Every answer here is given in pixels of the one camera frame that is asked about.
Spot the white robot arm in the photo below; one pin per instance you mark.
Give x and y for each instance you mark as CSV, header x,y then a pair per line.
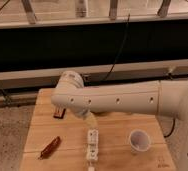
x,y
165,98

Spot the clear plastic cup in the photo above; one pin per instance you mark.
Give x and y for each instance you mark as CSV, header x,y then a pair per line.
x,y
139,141

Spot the white power strip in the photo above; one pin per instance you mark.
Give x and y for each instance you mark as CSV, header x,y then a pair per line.
x,y
92,145

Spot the brown chocolate bar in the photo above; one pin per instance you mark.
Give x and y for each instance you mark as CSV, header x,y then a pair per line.
x,y
59,113

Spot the red chili pepper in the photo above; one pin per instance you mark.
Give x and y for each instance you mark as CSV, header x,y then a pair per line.
x,y
50,148

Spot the cream gripper tool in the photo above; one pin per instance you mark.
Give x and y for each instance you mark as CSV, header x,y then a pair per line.
x,y
90,119

